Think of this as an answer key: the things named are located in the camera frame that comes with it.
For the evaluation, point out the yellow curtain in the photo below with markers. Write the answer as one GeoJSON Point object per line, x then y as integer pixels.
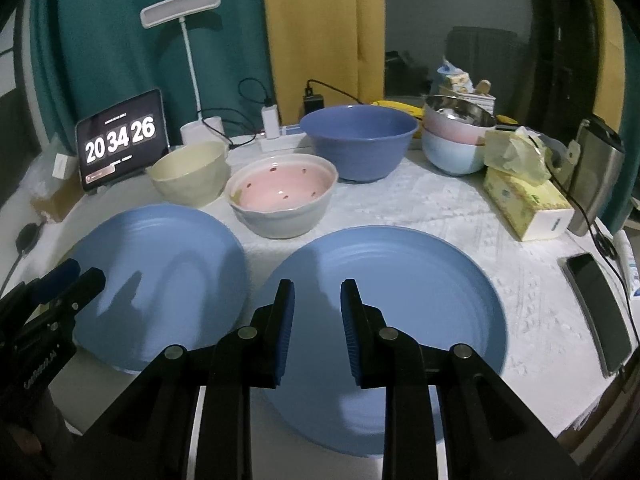
{"type": "Point", "coordinates": [340, 42]}

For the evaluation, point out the brown cardboard box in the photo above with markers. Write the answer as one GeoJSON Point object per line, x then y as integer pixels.
{"type": "Point", "coordinates": [56, 207]}

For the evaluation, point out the steel tumbler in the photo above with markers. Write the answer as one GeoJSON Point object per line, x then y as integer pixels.
{"type": "Point", "coordinates": [599, 164]}

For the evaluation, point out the yellow tissue pack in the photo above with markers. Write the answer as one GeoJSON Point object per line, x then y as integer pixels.
{"type": "Point", "coordinates": [518, 181]}

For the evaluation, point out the light blue bowl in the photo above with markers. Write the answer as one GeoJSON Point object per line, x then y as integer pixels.
{"type": "Point", "coordinates": [456, 159]}

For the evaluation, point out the pink dotted ceramic bowl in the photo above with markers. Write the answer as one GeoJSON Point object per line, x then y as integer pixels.
{"type": "Point", "coordinates": [283, 196]}

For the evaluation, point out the white container with clutter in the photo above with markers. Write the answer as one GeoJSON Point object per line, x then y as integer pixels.
{"type": "Point", "coordinates": [455, 82]}

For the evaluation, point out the dark blue plastic bowl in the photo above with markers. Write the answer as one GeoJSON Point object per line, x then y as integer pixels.
{"type": "Point", "coordinates": [365, 143]}

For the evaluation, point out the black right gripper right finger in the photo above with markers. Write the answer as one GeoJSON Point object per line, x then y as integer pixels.
{"type": "Point", "coordinates": [489, 432]}

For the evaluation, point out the small white box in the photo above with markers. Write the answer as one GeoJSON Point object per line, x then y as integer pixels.
{"type": "Point", "coordinates": [64, 166]}

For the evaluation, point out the tablet showing clock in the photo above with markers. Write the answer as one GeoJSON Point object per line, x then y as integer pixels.
{"type": "Point", "coordinates": [122, 140]}

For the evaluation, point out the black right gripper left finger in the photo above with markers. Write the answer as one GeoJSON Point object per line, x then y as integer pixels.
{"type": "Point", "coordinates": [187, 414]}

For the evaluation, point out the white textured tablecloth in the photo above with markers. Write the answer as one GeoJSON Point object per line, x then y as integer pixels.
{"type": "Point", "coordinates": [551, 361]}

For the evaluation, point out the yellow snack packet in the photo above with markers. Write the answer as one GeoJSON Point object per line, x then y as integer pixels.
{"type": "Point", "coordinates": [412, 110]}

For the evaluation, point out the blue plastic plate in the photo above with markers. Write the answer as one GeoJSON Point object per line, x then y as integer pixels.
{"type": "Point", "coordinates": [173, 275]}
{"type": "Point", "coordinates": [424, 286]}

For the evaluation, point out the teal curtain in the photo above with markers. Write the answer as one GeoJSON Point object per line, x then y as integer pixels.
{"type": "Point", "coordinates": [88, 55]}

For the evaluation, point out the black charger plug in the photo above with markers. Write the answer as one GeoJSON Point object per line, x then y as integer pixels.
{"type": "Point", "coordinates": [312, 101]}

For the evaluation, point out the black round puck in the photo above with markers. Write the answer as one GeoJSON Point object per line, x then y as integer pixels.
{"type": "Point", "coordinates": [28, 237]}

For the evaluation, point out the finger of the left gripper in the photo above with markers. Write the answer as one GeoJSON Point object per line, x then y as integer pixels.
{"type": "Point", "coordinates": [43, 290]}
{"type": "Point", "coordinates": [80, 289]}

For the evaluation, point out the pink bowl with steel liner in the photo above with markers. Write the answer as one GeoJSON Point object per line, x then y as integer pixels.
{"type": "Point", "coordinates": [456, 120]}

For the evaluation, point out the white tube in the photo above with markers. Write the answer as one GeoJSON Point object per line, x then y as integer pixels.
{"type": "Point", "coordinates": [625, 257]}

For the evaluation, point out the white charger plug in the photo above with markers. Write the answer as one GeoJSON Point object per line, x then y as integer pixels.
{"type": "Point", "coordinates": [271, 121]}

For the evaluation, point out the black smartphone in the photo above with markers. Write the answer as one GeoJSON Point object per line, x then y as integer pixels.
{"type": "Point", "coordinates": [600, 309]}

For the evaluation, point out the cream ceramic bowl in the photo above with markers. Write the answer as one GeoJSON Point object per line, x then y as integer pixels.
{"type": "Point", "coordinates": [194, 175]}

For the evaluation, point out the white power strip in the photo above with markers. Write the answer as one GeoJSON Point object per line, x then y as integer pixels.
{"type": "Point", "coordinates": [292, 137]}

